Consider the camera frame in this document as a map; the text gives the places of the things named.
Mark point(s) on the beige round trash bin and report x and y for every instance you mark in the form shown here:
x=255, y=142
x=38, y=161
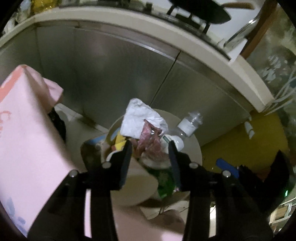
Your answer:
x=140, y=185

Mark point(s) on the clear plastic water bottle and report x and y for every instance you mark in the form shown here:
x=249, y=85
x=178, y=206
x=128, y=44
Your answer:
x=182, y=131

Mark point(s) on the steel pot lid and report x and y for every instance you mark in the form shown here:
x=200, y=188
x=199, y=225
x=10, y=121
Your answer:
x=241, y=34

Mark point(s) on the pink printed tablecloth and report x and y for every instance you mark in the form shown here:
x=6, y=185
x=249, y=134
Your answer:
x=34, y=160

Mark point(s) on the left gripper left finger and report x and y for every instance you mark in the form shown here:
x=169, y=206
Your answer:
x=115, y=167

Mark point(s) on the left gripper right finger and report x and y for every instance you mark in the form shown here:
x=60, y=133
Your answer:
x=182, y=168

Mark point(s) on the black gas stove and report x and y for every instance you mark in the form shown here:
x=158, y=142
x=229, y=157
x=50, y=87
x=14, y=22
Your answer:
x=178, y=21

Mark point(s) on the black frying pan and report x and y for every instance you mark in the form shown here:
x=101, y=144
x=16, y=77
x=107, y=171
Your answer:
x=208, y=10

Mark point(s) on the white tissue paper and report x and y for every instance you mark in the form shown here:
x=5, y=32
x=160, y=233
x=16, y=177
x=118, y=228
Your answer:
x=134, y=119

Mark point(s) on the red plastic wrapper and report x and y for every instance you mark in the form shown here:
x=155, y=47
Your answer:
x=149, y=143

